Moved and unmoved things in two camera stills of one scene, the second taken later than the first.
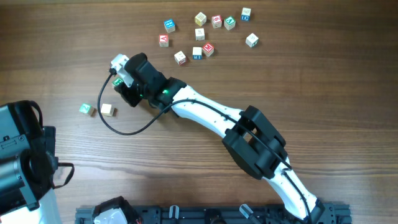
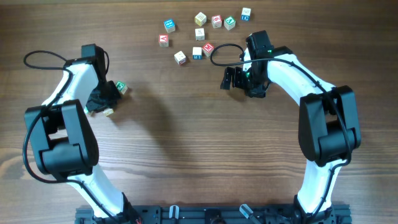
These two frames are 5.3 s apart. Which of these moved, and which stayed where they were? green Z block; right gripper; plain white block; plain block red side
Moved: right gripper
Stayed: plain white block; plain block red side; green Z block
